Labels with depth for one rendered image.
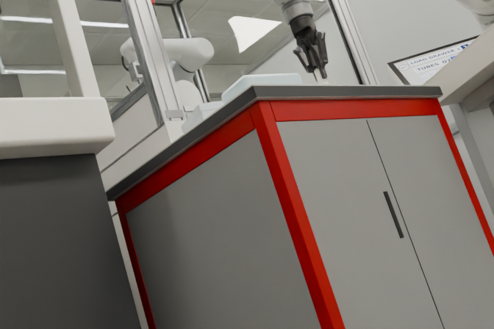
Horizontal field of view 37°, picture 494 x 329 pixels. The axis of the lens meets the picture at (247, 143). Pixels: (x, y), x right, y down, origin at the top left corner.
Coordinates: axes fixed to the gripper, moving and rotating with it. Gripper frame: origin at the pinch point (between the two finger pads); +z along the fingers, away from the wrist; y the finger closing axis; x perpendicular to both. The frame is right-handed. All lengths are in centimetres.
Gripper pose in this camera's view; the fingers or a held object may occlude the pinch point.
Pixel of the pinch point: (322, 79)
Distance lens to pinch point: 225.6
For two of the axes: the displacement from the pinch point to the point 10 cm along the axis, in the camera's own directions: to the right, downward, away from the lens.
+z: 3.0, 9.2, -2.6
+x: -7.4, 0.5, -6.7
